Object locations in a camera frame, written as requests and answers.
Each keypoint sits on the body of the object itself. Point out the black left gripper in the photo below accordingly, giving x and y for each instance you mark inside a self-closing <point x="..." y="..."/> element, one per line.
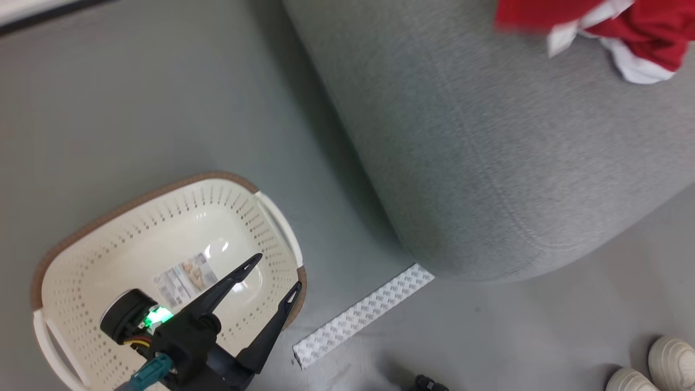
<point x="190" y="347"/>

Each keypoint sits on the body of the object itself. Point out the small black object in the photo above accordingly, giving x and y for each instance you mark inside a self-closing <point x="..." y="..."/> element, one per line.
<point x="430" y="384"/>

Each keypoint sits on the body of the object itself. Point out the red and white shirt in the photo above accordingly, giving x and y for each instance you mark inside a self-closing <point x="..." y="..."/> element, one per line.
<point x="651" y="27"/>

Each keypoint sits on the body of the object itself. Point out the grey fabric sofa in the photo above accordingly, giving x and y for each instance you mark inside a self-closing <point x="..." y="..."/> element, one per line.
<point x="488" y="136"/>

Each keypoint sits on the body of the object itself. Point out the white and black baseboard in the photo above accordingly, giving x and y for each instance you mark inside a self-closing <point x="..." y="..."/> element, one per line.
<point x="32" y="11"/>

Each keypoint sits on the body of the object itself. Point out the white patterned tape strip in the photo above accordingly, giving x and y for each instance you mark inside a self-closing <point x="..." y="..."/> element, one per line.
<point x="364" y="315"/>

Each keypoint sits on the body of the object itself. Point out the printed label sticker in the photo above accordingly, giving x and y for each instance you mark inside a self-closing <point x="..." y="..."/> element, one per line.
<point x="182" y="279"/>

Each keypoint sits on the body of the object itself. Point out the cream perforated laundry basket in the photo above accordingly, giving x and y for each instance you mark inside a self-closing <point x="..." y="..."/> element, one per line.
<point x="108" y="255"/>

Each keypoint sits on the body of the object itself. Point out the cream shoe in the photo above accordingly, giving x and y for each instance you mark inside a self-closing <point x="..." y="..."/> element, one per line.
<point x="632" y="381"/>
<point x="673" y="364"/>

